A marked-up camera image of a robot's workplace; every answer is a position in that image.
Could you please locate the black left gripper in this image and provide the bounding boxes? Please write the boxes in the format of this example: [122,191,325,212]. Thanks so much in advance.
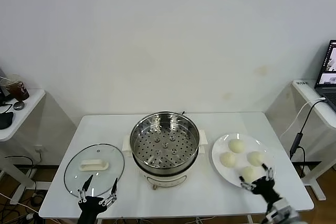
[77,174,119,224]

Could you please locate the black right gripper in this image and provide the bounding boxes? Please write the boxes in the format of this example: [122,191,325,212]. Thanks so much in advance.
[238,163,281,204]

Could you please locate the white steamed baozi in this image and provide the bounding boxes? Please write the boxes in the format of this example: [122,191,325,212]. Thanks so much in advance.
[247,151,265,167]
[240,166,260,184]
[219,152,236,168]
[228,138,246,154]

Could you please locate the glass lid with white handle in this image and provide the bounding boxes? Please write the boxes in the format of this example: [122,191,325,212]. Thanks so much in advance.
[64,143,125,199]

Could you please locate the white round plate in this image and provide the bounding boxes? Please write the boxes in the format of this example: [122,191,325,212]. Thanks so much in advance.
[212,132,277,189]

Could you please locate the stainless steel pot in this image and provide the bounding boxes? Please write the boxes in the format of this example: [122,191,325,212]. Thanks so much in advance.
[130,111,201,170]

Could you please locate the white side table with cup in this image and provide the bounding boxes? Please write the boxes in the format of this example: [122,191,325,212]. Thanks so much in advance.
[0,88,47,205]

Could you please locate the grey open laptop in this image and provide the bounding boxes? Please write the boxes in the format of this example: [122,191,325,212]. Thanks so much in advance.
[314,39,336,111]

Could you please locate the plastic iced coffee cup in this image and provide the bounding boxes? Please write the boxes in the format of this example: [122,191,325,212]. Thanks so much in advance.
[4,74,30,102]

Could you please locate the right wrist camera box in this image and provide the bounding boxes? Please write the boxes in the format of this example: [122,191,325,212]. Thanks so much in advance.
[265,208,280,224]

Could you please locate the black cable with adapter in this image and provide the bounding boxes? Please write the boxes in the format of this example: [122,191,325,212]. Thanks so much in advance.
[289,100,328,179]

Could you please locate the white wall outlet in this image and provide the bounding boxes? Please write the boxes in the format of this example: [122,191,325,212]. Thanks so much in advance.
[34,144,44,164]

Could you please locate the black floor cable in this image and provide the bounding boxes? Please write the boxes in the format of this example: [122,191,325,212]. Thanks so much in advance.
[4,155,37,190]

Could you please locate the white laptop cable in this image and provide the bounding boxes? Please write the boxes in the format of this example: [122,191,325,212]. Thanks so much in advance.
[279,98,326,141]

